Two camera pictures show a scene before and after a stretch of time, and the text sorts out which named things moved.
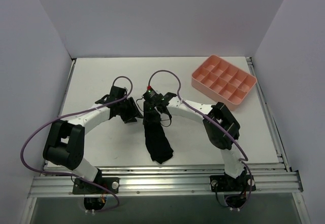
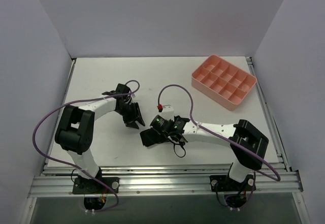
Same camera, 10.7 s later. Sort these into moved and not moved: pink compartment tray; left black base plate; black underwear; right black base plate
Moved: black underwear
Not moved: pink compartment tray; right black base plate; left black base plate
